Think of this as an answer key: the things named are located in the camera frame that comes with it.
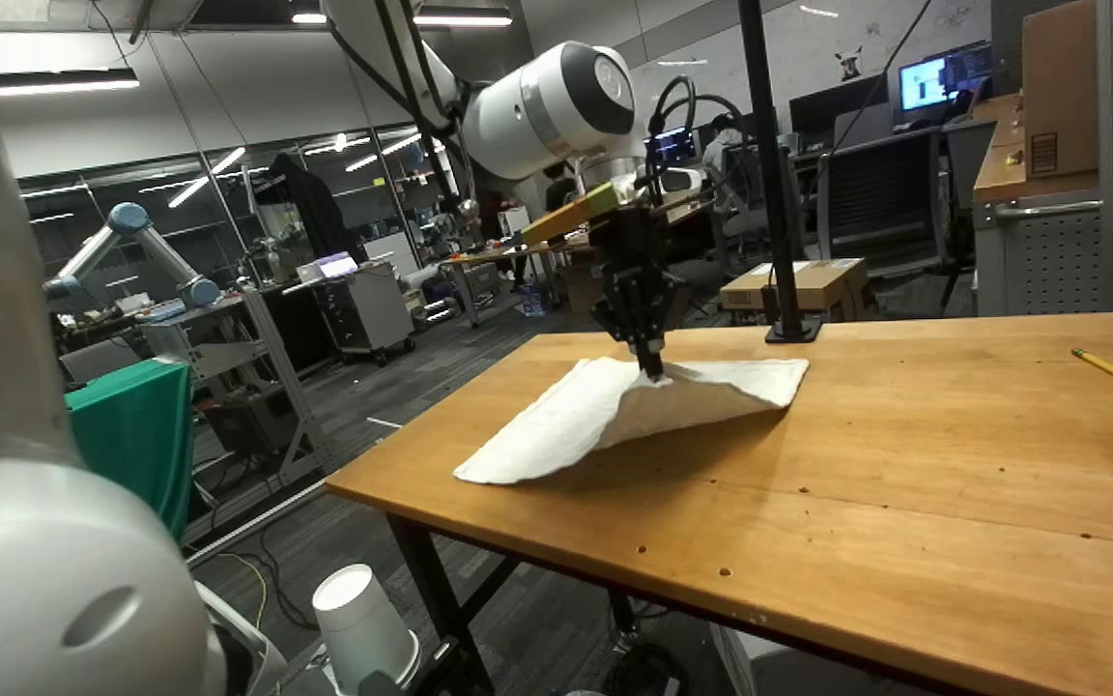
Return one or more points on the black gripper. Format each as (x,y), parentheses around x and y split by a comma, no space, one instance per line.
(635,264)

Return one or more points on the white terry towel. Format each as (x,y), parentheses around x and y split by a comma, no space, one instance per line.
(556,429)

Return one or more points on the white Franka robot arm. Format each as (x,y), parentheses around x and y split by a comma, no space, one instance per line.
(68,582)

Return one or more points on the grey background robot arm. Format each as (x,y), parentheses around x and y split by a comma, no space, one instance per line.
(134,252)

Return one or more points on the black upright pole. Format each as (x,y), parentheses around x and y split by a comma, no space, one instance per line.
(773,195)

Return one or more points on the grey equipment cabinet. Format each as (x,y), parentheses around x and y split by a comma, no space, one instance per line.
(368,311)

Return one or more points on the black hanging jacket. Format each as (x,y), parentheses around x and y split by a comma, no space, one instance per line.
(312,206)

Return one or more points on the lit computer monitor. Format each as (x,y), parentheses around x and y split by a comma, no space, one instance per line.
(945,84)

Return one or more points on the white paper cup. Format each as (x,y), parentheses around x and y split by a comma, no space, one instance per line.
(355,623)

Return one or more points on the long ceiling light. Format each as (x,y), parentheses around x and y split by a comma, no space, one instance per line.
(59,84)
(403,19)

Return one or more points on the grey drawer cabinet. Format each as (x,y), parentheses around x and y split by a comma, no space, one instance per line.
(1059,252)

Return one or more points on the large cardboard box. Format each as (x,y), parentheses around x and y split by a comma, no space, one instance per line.
(1070,78)

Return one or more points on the teal plastic bin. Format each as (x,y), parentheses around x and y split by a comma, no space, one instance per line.
(134,439)

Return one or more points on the black metal table frame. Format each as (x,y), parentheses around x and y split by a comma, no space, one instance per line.
(433,592)

